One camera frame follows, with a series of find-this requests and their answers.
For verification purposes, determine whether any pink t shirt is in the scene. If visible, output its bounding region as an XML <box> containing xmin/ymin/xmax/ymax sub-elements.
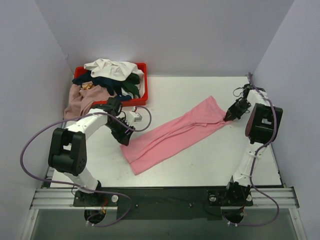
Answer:
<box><xmin>120</xmin><ymin>96</ymin><xmax>228</xmax><ymax>175</ymax></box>

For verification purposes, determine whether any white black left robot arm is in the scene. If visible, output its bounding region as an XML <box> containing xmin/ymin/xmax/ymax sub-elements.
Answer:
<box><xmin>48</xmin><ymin>97</ymin><xmax>135</xmax><ymax>206</ymax></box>

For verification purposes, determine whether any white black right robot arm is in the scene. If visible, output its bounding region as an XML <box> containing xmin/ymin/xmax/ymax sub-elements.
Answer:
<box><xmin>223</xmin><ymin>83</ymin><xmax>283</xmax><ymax>205</ymax></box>

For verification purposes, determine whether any red plastic bin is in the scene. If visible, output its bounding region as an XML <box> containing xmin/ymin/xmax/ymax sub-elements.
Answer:
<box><xmin>74</xmin><ymin>62</ymin><xmax>149</xmax><ymax>107</ymax></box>

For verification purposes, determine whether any navy blue t shirt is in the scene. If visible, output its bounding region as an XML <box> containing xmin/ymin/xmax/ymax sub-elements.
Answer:
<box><xmin>72</xmin><ymin>71</ymin><xmax>133</xmax><ymax>101</ymax></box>

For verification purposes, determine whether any dark green t shirt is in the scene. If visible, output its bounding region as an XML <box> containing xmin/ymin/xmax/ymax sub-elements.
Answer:
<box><xmin>121</xmin><ymin>73</ymin><xmax>141</xmax><ymax>98</ymax></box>

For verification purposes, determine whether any beige t shirt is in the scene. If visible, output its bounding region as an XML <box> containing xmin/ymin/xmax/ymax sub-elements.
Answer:
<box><xmin>63</xmin><ymin>81</ymin><xmax>111</xmax><ymax>120</ymax></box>

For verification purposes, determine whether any white t shirt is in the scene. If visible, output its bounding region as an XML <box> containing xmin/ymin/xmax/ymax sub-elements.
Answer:
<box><xmin>83</xmin><ymin>58</ymin><xmax>145</xmax><ymax>82</ymax></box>

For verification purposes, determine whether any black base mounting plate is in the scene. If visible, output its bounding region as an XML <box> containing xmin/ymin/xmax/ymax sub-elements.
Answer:
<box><xmin>73</xmin><ymin>186</ymin><xmax>253</xmax><ymax>220</ymax></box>

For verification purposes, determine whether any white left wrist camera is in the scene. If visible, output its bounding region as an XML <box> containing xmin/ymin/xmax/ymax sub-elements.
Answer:
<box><xmin>127</xmin><ymin>111</ymin><xmax>143</xmax><ymax>124</ymax></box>

